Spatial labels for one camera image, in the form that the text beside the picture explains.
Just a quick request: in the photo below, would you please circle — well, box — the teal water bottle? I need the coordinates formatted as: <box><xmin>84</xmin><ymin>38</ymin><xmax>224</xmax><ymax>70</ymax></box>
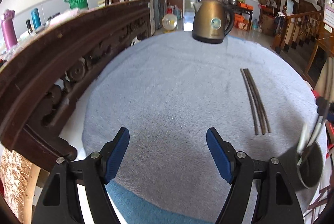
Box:
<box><xmin>31</xmin><ymin>8</ymin><xmax>41</xmax><ymax>30</ymax></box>

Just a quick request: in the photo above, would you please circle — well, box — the grey towel table cover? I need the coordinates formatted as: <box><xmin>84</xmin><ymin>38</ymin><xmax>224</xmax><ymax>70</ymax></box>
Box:
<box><xmin>82</xmin><ymin>32</ymin><xmax>317</xmax><ymax>223</ymax></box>

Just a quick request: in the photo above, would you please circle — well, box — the wooden stair railing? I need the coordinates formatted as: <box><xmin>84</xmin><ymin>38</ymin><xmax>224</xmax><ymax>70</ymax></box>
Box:
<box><xmin>271</xmin><ymin>10</ymin><xmax>323</xmax><ymax>53</ymax></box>

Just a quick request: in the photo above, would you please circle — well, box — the floral patterned cushion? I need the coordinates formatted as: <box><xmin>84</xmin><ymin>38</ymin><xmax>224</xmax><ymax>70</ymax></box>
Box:
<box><xmin>1</xmin><ymin>148</ymin><xmax>32</xmax><ymax>223</ymax></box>

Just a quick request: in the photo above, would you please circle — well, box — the bronze electric kettle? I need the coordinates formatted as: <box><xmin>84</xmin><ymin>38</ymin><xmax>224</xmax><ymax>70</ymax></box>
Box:
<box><xmin>192</xmin><ymin>0</ymin><xmax>234</xmax><ymax>44</ymax></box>

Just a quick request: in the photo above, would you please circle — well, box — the purple water bottle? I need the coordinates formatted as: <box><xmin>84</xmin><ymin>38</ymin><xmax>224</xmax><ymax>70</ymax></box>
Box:
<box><xmin>1</xmin><ymin>9</ymin><xmax>18</xmax><ymax>50</ymax></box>

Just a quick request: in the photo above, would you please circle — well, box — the dark metal utensil cup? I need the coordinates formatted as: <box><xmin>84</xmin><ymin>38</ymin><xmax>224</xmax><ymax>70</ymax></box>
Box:
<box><xmin>297</xmin><ymin>141</ymin><xmax>323</xmax><ymax>189</ymax></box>

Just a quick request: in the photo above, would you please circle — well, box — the dark wooden side table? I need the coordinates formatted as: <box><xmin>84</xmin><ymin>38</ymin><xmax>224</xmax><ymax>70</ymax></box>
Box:
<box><xmin>228</xmin><ymin>3</ymin><xmax>254</xmax><ymax>31</ymax></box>

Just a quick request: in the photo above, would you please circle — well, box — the dark wooden chopstick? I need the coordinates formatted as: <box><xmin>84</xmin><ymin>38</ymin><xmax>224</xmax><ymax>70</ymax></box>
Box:
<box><xmin>247</xmin><ymin>80</ymin><xmax>262</xmax><ymax>134</ymax></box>
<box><xmin>240</xmin><ymin>69</ymin><xmax>259</xmax><ymax>135</ymax></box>
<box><xmin>244</xmin><ymin>69</ymin><xmax>272</xmax><ymax>135</ymax></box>

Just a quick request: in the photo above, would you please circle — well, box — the white electric fan heater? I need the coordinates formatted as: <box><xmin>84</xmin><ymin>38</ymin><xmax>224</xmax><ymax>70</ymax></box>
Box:
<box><xmin>162</xmin><ymin>13</ymin><xmax>178</xmax><ymax>33</ymax></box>

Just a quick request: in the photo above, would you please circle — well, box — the carved dark wooden sideboard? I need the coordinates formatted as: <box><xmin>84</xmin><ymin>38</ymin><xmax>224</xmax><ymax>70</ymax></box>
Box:
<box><xmin>1</xmin><ymin>0</ymin><xmax>151</xmax><ymax>171</ymax></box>

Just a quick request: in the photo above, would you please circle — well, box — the blue table cloth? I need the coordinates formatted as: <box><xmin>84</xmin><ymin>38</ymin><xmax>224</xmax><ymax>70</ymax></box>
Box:
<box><xmin>106</xmin><ymin>181</ymin><xmax>209</xmax><ymax>224</ymax></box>

